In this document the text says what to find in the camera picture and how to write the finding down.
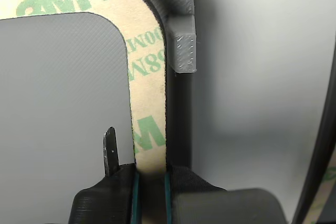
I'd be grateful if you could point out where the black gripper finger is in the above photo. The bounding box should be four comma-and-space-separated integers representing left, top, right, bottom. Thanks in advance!
67, 126, 140, 224
164, 165, 287, 224

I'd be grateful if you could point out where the tan 3M adhesive tape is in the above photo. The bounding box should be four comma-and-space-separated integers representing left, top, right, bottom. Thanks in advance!
0, 0, 169, 176

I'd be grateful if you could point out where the black frame with 3M tape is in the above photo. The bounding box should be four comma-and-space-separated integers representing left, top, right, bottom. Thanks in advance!
293, 50, 336, 224

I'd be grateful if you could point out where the gray printed box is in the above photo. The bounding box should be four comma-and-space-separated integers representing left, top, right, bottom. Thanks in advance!
0, 0, 334, 224

